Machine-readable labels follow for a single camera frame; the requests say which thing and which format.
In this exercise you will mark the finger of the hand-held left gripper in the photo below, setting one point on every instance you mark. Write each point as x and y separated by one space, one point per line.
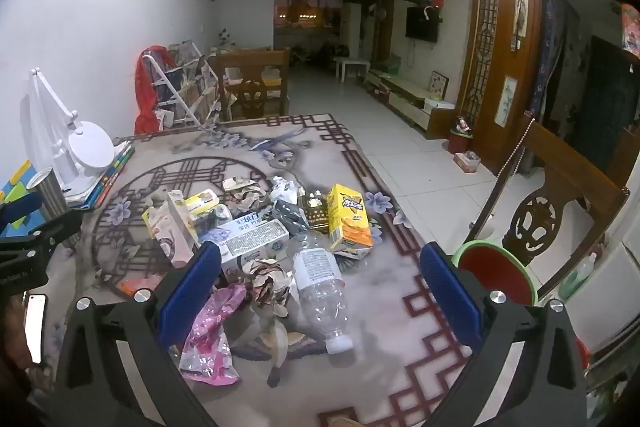
20 209

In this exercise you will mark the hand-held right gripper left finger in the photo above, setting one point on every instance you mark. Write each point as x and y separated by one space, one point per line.
192 292

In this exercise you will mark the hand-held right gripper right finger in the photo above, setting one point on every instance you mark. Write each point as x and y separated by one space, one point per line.
450 294

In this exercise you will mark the red bin with green rim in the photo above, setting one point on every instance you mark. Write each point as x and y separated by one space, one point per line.
492 274

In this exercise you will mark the orange snack packet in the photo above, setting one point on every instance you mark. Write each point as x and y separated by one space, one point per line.
137 287

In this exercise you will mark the clear plastic bottle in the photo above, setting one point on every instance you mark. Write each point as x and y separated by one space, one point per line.
322 292

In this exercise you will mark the grey white mailer bag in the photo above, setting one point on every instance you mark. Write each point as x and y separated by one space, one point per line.
282 191

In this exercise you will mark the colourful block toy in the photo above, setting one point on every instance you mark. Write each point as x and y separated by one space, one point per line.
17 187

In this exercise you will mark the metal can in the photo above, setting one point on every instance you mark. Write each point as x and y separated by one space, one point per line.
50 197

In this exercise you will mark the pink plastic wrapper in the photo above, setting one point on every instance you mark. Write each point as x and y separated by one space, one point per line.
210 337

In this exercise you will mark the smartphone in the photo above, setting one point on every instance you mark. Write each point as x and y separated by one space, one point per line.
35 322

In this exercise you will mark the beige paper carton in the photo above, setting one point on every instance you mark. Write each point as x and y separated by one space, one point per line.
177 224

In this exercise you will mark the white blue toothpaste box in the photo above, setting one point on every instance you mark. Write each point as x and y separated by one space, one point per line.
250 239

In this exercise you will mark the yellow green snack packet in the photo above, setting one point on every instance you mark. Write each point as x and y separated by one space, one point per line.
202 203

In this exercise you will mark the colourful book stack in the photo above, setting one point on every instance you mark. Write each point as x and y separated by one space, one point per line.
107 182

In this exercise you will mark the white desk lamp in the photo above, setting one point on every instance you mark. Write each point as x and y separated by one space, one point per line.
90 147

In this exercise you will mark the yellow drink carton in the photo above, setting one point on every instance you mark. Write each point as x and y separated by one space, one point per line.
350 222

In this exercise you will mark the carved wooden chair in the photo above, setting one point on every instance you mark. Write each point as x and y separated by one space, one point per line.
545 212

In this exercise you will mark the green detergent bottle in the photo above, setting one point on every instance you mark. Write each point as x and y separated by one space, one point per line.
580 279

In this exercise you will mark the tissue box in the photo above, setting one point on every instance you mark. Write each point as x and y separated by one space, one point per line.
467 161

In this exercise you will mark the dark gold cigarette pack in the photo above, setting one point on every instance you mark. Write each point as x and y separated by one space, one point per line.
316 212

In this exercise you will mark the small red floor bin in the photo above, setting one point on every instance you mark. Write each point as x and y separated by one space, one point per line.
457 142

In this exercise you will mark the red plastic bag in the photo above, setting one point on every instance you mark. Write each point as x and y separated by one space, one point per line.
147 107

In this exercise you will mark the wooden television cabinet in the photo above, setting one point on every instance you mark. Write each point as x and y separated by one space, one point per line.
415 104

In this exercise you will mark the white magazine rack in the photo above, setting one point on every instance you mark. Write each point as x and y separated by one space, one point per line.
187 92

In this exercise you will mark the framed green print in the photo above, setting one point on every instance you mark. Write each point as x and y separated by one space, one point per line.
506 102

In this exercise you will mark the wooden chair yellow seat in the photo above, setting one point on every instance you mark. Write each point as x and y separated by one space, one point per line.
250 92

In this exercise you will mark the framed colourful puzzle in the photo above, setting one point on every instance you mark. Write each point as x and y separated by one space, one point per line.
439 84

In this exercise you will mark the white low stool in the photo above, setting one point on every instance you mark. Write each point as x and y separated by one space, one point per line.
350 64

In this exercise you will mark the white standing air conditioner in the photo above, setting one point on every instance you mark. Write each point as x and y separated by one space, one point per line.
351 32

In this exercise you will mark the hanging scroll picture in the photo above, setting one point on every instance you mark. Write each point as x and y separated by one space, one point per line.
521 7

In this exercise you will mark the wall television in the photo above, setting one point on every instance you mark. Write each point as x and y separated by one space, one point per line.
422 24

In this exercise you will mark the wall shelf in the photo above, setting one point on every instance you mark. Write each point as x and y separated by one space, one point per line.
422 1

